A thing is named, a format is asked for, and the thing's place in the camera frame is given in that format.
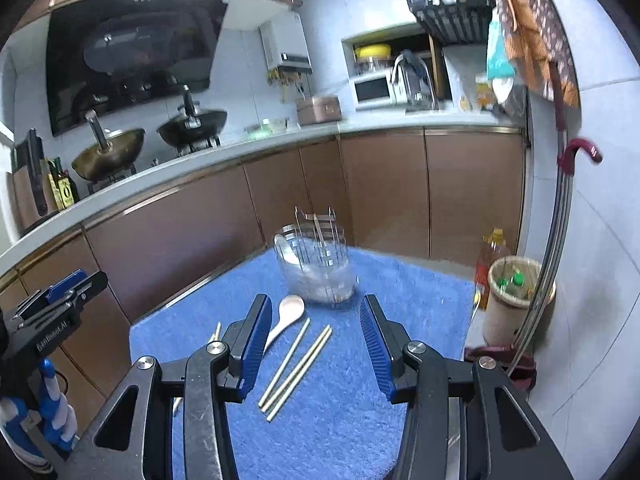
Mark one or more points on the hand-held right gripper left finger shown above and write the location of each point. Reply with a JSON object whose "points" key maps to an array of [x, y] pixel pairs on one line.
{"points": [[252, 350]]}

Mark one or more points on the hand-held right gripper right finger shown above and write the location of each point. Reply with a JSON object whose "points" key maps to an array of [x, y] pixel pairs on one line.
{"points": [[375, 355]]}

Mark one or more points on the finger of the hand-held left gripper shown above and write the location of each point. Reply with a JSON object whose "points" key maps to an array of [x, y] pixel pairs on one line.
{"points": [[92, 285], [65, 284]]}

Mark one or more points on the wooden chopstick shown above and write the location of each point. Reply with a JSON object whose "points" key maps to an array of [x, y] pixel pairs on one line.
{"points": [[285, 362], [297, 366], [300, 375]]}

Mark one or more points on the white spoon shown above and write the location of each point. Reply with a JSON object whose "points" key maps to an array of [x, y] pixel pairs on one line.
{"points": [[292, 308]]}

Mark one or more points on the person's left hand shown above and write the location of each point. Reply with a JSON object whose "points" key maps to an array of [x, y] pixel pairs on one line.
{"points": [[52, 405]]}

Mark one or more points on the blue towel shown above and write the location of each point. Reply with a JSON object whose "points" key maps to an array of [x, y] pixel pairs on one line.
{"points": [[340, 410]]}

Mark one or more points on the dark sauce bottle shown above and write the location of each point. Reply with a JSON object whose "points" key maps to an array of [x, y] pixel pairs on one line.
{"points": [[65, 190]]}

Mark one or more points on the beige round bin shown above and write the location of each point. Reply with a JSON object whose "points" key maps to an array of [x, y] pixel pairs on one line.
{"points": [[505, 320]]}

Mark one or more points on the brass wok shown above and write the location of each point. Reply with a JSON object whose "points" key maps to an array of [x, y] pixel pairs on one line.
{"points": [[115, 147]]}

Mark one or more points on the cooking oil bottle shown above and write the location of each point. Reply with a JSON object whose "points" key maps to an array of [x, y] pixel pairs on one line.
{"points": [[492, 255]]}

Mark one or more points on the green capped bottle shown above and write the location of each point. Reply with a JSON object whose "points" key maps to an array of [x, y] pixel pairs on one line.
{"points": [[516, 280]]}

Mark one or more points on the brown base cabinets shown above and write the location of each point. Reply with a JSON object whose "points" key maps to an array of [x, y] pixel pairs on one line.
{"points": [[390, 195]]}

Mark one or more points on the white countertop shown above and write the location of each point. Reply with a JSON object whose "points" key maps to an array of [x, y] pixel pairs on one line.
{"points": [[200, 165]]}

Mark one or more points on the gas stove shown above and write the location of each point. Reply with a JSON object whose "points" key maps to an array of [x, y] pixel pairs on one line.
{"points": [[197, 144]]}

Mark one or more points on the black wok with lid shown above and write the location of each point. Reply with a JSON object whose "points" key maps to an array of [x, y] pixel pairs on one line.
{"points": [[195, 125]]}

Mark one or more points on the black range hood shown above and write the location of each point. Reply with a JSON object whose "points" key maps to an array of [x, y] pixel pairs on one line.
{"points": [[135, 50]]}

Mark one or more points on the brown rice cooker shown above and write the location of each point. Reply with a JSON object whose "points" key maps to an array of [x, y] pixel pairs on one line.
{"points": [[317, 110]]}

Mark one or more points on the white microwave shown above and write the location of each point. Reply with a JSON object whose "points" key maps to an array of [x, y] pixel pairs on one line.
{"points": [[370, 90]]}

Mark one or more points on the yellow dish soap bottle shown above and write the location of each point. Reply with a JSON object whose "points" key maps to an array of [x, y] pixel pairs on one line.
{"points": [[482, 95]]}

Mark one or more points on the glass jar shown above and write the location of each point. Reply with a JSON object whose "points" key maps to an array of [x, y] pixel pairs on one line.
{"points": [[372, 66]]}

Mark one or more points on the white water heater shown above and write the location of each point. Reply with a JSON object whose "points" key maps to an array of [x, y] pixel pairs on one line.
{"points": [[285, 40]]}

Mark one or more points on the teal plastic bag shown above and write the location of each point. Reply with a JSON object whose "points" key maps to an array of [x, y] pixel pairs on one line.
{"points": [[497, 55]]}

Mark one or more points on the patterned apron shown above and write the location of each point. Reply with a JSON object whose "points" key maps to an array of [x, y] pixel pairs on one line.
{"points": [[540, 35]]}

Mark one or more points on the black wall rack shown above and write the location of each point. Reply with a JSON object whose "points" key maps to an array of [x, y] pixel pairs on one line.
{"points": [[450, 20]]}

